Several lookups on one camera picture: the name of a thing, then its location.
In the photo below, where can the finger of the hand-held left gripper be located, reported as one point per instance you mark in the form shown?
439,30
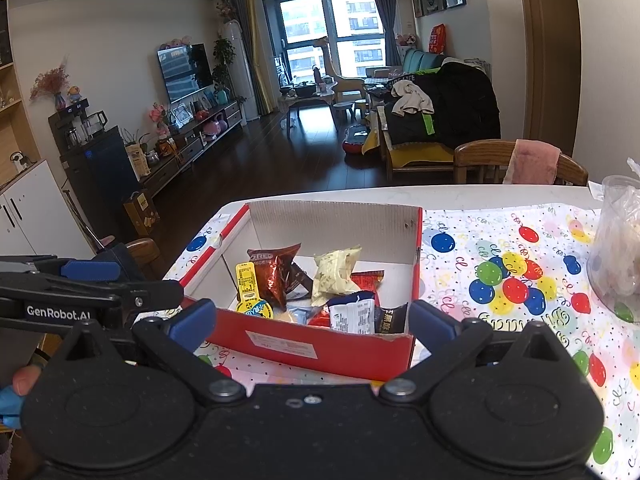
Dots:
155,294
90,270

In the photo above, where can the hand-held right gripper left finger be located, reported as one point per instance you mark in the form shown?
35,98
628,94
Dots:
192,322

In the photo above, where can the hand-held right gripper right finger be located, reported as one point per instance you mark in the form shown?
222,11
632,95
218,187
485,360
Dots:
431,325

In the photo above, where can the black and gold snack packet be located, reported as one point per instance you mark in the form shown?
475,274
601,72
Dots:
392,320

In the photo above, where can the yellow snack packet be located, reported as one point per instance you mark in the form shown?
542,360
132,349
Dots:
250,290

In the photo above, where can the red snack packet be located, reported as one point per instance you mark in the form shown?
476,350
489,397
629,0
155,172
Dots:
367,280

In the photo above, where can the black and white snack packet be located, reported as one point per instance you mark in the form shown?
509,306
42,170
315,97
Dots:
352,315

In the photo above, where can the brown cookie packet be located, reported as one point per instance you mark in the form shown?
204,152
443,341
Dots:
272,275

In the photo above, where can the light blue snack packet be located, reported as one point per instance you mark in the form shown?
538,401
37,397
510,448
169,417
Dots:
297,316

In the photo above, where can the cream snack packet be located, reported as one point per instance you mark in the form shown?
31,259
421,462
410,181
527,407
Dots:
335,275

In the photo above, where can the red cardboard box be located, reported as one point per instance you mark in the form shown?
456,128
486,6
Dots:
300,347

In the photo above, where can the dark brown snack packet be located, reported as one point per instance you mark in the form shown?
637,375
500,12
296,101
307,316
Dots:
302,282

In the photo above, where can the person's left hand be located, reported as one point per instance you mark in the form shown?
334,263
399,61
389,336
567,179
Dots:
25,379

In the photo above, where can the dark chair cushion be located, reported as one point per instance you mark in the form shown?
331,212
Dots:
117,260

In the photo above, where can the wooden chair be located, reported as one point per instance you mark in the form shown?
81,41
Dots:
480,157
147,252

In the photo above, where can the brown gift bag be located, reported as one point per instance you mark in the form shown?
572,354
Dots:
141,214

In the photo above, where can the white cabinet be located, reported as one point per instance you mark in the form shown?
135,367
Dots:
40,210

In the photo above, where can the black water dispenser cabinet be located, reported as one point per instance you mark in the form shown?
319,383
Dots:
97,170

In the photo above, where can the balloon print tablecloth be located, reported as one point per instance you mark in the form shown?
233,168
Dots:
500,240

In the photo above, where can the beige paper bag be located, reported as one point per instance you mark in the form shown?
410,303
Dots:
137,160

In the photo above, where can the dark television cabinet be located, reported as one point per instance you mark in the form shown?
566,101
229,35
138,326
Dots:
200,142

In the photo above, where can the pink flowers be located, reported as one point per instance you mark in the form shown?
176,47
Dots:
160,117

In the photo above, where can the yellow blanket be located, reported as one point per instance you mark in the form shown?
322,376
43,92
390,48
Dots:
415,157

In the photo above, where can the wooden shelf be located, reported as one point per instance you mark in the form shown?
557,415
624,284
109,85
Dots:
12,110

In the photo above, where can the pink towel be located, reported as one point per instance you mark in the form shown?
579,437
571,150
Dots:
532,162

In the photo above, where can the dried flower vase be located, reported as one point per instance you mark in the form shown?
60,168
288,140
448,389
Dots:
50,80

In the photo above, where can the red round floor toy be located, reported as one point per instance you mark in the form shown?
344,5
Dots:
357,138

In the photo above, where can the clear plastic bag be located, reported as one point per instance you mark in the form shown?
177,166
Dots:
617,240

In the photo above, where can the flat screen television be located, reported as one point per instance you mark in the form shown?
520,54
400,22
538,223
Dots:
184,72

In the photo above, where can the black jacket pile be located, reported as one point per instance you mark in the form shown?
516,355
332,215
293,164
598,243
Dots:
465,105

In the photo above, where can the white garment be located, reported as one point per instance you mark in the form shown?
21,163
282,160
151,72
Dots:
412,97

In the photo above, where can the white tower air conditioner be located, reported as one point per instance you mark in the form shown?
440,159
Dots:
240,70

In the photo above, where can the wooden coffee table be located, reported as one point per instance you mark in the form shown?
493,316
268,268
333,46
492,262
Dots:
307,102

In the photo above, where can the green potted plant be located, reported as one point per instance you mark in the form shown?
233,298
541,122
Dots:
224,55

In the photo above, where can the teal sofa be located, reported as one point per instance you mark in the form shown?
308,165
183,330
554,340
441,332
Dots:
422,60

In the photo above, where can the giraffe toy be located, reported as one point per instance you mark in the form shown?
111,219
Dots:
330,65

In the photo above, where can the wooden door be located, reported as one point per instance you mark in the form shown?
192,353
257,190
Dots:
550,70

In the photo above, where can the red bag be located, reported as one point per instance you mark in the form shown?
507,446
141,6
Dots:
438,39

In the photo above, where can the large window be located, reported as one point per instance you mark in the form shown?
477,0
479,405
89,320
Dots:
325,30

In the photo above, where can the grey curtain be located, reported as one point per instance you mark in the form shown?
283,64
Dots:
384,15

